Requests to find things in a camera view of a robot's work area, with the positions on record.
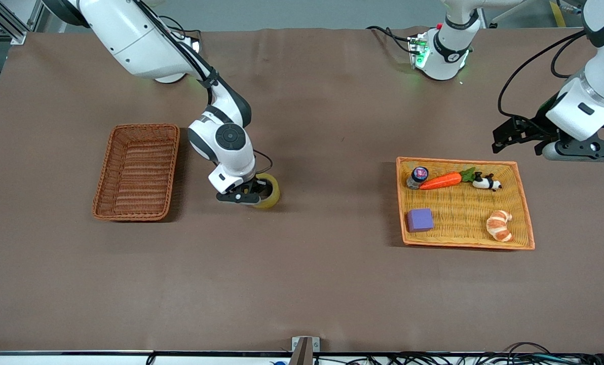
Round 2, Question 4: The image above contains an orange toy carrot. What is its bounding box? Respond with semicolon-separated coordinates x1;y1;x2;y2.
419;167;477;191

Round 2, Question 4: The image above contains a toy croissant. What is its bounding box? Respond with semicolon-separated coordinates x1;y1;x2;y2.
486;210;514;243

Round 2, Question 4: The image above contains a black left base cable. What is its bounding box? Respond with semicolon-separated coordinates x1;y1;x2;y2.
366;25;415;54

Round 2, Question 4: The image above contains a black right base cable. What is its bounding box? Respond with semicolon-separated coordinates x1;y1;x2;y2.
159;15;202;42

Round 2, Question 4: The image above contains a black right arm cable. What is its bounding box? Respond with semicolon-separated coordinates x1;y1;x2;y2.
137;0;274;176

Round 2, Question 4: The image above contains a black base cable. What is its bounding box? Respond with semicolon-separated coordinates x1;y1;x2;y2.
366;25;415;54
159;15;202;42

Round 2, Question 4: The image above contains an orange flat wicker basket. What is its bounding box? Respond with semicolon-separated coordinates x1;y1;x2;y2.
396;157;536;250

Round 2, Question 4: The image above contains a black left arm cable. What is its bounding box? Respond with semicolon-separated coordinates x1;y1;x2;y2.
498;30;586;128

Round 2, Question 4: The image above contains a small jar with dark lid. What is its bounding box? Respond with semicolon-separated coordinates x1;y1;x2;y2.
406;166;430;190

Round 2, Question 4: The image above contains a yellow clear tape roll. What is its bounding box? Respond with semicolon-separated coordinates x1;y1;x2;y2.
251;173;281;209

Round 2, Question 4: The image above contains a brown table cloth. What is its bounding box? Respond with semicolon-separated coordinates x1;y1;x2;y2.
0;26;604;353

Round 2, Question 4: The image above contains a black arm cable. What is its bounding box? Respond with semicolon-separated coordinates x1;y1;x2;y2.
137;0;274;176
498;30;586;128

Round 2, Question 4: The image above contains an aluminium frame profile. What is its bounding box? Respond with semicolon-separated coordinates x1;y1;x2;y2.
0;0;47;45

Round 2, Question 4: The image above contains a black white panda toy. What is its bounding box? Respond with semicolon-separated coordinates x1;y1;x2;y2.
472;172;503;192

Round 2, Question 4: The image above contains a grey brown upright bar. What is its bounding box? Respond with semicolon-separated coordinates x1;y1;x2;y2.
288;338;314;365

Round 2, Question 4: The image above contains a purple foam cube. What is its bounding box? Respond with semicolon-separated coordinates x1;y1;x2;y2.
407;208;434;233

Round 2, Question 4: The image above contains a black cable bundle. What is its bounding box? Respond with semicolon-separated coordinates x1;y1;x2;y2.
315;342;604;365

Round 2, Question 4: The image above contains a brown deep wicker basket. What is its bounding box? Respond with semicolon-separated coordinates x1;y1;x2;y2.
92;123;181;222

